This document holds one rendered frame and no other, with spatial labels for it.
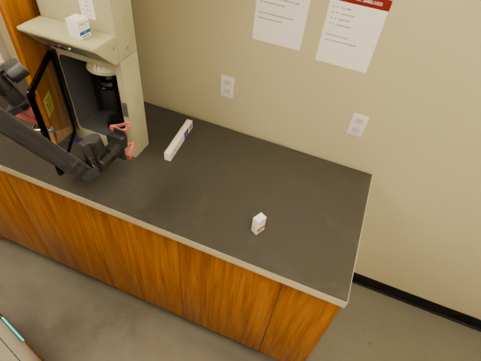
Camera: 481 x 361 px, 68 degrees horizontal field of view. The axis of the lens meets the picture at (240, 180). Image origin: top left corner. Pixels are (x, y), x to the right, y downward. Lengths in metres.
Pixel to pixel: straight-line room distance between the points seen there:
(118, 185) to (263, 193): 0.62
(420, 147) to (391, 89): 0.30
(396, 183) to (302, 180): 0.48
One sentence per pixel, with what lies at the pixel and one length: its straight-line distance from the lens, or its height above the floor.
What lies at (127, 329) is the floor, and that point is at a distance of 2.29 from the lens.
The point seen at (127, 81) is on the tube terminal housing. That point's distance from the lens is 1.50.
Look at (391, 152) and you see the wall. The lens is 1.77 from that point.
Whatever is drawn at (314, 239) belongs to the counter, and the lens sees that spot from 1.47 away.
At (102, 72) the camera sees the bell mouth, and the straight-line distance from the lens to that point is 1.56.
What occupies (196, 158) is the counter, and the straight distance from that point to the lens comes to 1.70.
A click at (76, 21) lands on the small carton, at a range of 1.38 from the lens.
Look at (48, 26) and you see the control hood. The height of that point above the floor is 1.51.
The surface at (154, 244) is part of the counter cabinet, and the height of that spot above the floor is 0.75.
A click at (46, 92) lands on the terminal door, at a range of 1.54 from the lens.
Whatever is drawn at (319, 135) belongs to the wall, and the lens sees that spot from 1.77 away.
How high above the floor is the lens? 2.10
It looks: 46 degrees down
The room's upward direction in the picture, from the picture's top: 7 degrees clockwise
